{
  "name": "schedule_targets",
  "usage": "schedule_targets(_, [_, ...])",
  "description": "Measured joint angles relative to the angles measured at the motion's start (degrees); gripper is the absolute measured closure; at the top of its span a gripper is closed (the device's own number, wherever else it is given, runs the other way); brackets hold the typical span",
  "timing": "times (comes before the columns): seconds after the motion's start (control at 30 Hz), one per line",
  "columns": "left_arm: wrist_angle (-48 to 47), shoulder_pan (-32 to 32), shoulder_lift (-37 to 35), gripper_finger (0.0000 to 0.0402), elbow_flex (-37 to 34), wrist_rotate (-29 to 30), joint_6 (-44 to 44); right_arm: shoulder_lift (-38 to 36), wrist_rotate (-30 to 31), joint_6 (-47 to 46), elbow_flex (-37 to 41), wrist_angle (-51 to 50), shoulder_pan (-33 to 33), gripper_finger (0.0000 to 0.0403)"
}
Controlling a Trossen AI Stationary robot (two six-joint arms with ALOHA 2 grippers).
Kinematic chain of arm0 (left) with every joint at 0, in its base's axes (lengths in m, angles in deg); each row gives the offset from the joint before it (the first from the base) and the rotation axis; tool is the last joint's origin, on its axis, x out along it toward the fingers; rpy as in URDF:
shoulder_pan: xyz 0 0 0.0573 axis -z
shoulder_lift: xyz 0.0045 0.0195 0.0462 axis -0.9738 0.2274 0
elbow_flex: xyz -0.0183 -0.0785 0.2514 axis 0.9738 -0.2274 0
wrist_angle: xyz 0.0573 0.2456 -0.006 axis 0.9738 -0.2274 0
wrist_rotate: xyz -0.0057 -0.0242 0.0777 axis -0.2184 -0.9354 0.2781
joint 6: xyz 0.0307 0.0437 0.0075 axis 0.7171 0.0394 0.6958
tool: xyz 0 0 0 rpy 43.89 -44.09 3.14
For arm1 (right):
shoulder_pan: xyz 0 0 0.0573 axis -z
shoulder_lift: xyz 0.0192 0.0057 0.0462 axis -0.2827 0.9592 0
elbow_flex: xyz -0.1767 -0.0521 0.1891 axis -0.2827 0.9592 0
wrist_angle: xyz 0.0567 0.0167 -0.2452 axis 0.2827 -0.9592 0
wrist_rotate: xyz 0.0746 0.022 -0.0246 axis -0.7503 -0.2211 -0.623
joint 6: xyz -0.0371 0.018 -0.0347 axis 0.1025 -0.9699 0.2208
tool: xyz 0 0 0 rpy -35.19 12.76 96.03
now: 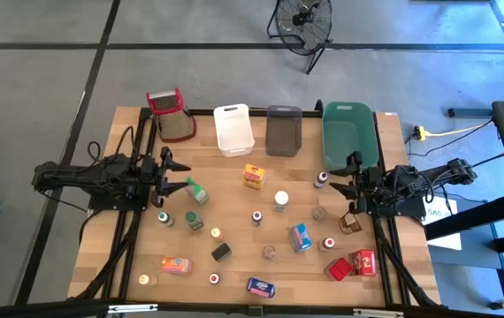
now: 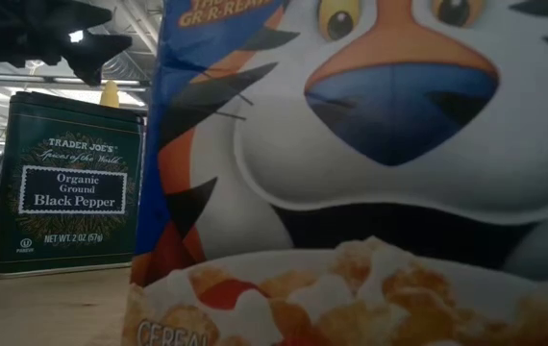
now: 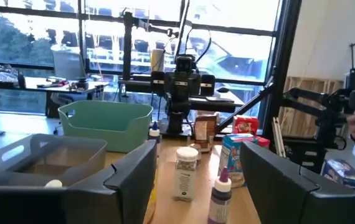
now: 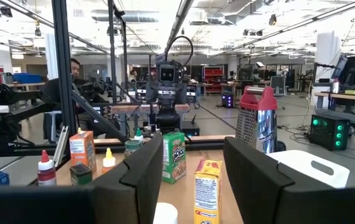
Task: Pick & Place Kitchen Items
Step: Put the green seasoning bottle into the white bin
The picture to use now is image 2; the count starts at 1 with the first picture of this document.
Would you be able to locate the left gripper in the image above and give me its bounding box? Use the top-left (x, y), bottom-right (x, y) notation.
top-left (0, 0), bottom-right (134, 87)

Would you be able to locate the yellow-orange dropper bottle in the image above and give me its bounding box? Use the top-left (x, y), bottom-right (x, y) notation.
top-left (99, 80), bottom-right (121, 109)

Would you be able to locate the blue Frosted Flakes box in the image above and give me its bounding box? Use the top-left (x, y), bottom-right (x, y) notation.
top-left (120, 0), bottom-right (548, 346)

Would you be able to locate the ceiling light bar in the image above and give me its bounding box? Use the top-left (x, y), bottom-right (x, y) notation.
top-left (0, 71), bottom-right (150, 92)

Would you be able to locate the green black pepper tin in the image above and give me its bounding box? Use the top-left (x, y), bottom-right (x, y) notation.
top-left (0, 90), bottom-right (145, 280)

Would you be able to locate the silver ventilation duct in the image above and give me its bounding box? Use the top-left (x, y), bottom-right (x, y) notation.
top-left (88, 0), bottom-right (162, 86)

